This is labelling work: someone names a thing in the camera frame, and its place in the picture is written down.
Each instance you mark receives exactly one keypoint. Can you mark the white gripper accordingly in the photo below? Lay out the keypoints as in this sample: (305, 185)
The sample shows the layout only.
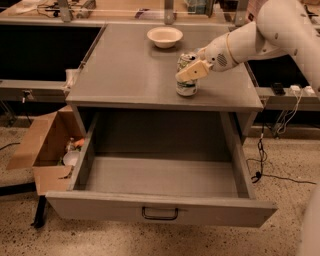
(217, 56)

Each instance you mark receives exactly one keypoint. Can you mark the green white 7up can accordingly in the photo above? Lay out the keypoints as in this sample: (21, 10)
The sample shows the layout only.
(186, 86)

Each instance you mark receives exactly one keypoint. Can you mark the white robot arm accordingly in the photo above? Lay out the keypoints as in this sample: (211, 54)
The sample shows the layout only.
(281, 27)

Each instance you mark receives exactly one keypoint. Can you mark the grey cabinet with top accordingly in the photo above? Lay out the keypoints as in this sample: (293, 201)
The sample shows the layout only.
(127, 71)

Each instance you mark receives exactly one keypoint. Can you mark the open grey top drawer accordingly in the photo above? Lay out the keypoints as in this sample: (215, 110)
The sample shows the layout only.
(192, 161)

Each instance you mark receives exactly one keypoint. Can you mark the white ceramic bowl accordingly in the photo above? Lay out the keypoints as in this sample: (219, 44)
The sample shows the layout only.
(164, 37)

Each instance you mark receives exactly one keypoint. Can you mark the black phone on shelf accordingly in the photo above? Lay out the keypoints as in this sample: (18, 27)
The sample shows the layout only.
(278, 89)

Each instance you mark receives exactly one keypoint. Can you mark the white power adapter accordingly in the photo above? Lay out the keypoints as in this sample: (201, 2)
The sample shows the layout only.
(295, 88)

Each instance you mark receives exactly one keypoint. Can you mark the orange item in box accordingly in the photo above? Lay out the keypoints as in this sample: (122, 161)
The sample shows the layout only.
(79, 143)

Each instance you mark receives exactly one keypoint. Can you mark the white plate in box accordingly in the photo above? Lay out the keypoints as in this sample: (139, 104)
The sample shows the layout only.
(70, 158)

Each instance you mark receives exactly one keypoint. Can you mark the brown cardboard box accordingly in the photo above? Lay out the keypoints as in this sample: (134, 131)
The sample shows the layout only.
(43, 147)

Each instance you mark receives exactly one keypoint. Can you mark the black table leg foot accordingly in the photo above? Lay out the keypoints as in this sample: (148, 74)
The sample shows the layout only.
(39, 218)

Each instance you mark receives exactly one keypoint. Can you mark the black drawer handle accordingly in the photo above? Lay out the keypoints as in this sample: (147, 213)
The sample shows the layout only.
(159, 214)

